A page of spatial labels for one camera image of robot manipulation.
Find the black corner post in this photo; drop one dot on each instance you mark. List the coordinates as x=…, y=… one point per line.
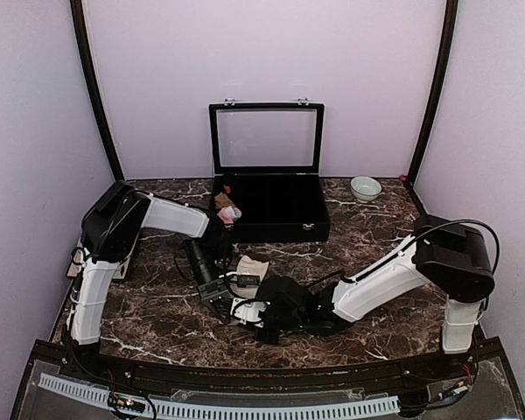
x=436, y=88
x=93, y=89

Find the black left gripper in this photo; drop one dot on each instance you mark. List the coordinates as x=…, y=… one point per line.
x=220, y=293

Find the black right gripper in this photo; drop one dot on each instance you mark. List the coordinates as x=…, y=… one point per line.
x=269, y=339

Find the glass-panel black box lid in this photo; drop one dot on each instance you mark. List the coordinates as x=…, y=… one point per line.
x=266, y=137

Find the beige rolled sock in box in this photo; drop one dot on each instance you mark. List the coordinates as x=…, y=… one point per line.
x=222, y=200

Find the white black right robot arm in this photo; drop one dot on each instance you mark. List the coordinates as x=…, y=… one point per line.
x=449, y=254

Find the black left corner post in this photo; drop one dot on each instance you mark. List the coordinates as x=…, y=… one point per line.
x=93, y=89

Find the black right corner post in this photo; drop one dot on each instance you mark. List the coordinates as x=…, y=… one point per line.
x=436, y=88

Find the black front rail frame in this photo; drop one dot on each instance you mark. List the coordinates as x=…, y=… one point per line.
x=479, y=384

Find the floral square ceramic plate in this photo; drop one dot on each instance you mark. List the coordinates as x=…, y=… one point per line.
x=79, y=255

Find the white slotted cable duct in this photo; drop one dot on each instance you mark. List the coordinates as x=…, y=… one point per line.
x=191, y=405

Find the beige and brown sock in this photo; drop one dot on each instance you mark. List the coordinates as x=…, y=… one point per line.
x=254, y=265

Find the pink patterned sock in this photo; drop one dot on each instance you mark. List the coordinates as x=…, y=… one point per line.
x=230, y=214

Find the black compartment storage box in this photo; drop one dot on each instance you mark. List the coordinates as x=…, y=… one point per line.
x=277, y=208

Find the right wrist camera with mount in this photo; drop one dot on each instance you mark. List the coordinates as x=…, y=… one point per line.
x=248, y=311

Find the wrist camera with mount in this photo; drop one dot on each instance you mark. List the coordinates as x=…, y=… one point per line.
x=241, y=280
x=248, y=311

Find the small green circuit board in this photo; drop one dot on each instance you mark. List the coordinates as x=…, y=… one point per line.
x=125, y=402

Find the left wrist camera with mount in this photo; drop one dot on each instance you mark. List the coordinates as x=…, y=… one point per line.
x=241, y=280

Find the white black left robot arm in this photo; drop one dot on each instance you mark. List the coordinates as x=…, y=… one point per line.
x=109, y=232

